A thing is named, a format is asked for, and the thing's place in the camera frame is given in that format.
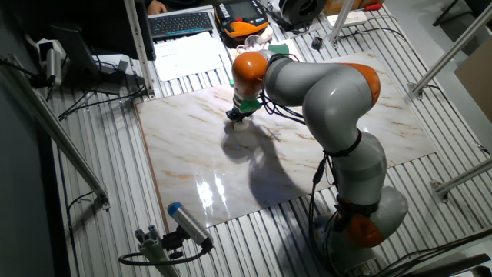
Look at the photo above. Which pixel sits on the short aluminium profile stub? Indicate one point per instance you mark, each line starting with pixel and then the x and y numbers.
pixel 153 250

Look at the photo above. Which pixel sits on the silver camera with blue cap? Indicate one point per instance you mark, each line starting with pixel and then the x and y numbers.
pixel 188 225

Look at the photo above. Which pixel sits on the silver camera on white mount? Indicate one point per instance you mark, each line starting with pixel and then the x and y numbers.
pixel 54 65

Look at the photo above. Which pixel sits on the black computer keyboard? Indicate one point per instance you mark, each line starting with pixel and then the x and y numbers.
pixel 180 25

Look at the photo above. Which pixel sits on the brown cardboard panel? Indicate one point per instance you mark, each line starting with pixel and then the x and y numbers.
pixel 478 81

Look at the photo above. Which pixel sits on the white sponge block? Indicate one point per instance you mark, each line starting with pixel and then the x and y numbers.
pixel 242 125

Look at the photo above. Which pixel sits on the marble pattern board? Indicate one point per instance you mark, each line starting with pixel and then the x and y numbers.
pixel 173 127

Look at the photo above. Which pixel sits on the orange and black teach pendant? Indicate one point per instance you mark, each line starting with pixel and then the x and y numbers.
pixel 240 27

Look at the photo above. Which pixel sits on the aluminium frame post by monitor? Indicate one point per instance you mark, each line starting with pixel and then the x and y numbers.
pixel 138 46

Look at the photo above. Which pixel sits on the black camera clamp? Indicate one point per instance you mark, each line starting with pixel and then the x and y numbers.
pixel 173 242

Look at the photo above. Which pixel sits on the green and yellow sponge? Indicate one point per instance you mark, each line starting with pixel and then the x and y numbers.
pixel 280 49

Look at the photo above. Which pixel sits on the white rounded object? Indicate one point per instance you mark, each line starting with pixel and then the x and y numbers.
pixel 266 34

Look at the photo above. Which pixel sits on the clear glass jug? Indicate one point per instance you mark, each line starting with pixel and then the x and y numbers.
pixel 251 42

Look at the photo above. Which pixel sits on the aluminium frame post by power strip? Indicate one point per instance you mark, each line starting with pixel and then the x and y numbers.
pixel 340 19

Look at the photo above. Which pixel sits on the long slanted aluminium beam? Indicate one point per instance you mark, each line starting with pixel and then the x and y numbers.
pixel 57 132

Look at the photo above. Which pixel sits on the black monitor stand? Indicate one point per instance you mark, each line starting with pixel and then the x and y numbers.
pixel 75 50

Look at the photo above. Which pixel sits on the small black plug adapter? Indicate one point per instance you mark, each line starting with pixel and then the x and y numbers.
pixel 317 43

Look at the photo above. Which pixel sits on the low aluminium beam with bracket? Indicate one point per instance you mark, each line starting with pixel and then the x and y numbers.
pixel 465 175

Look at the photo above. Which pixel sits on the person's bare hand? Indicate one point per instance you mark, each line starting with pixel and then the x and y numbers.
pixel 154 7

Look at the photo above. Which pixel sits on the white power strip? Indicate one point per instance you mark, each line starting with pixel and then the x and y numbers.
pixel 355 17

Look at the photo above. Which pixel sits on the orange and white cloth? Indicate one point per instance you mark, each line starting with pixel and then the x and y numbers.
pixel 294 48

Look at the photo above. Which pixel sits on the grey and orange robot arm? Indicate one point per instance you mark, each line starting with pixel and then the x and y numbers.
pixel 334 100

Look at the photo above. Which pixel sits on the black flat bar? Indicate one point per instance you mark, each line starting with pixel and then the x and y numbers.
pixel 453 265

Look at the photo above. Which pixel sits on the black computer monitor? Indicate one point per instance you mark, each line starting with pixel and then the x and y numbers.
pixel 77 15

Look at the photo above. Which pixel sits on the brown cardboard box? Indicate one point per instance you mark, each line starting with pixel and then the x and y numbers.
pixel 334 5

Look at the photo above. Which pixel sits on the black office chair base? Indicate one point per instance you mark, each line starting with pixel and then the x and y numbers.
pixel 480 5

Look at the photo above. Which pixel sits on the black round reel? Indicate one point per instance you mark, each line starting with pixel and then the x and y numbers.
pixel 301 11

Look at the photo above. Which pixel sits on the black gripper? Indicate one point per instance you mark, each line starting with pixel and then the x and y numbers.
pixel 234 113

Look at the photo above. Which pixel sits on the slanted aluminium beam with bracket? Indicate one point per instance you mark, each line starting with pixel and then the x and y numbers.
pixel 457 44

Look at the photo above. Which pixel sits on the white paper sheet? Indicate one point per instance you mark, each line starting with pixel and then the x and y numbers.
pixel 184 57

